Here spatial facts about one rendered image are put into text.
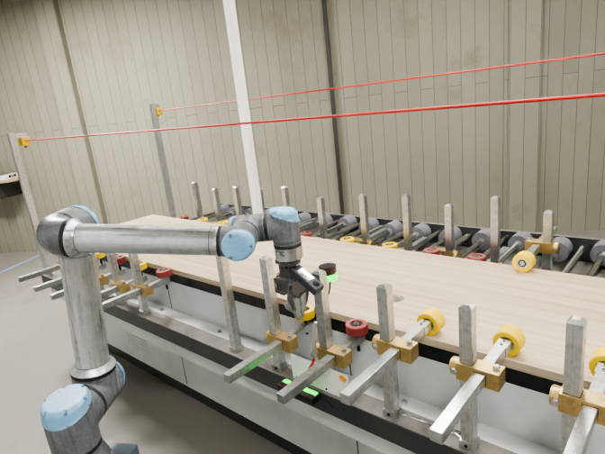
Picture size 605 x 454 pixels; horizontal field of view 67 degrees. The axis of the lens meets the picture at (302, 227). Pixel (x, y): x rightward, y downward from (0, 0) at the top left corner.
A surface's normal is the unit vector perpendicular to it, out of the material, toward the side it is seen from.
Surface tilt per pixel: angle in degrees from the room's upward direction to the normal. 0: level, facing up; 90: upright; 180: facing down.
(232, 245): 91
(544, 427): 90
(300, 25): 90
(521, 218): 90
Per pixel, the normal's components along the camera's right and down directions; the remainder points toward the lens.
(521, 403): -0.65, 0.27
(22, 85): -0.22, 0.28
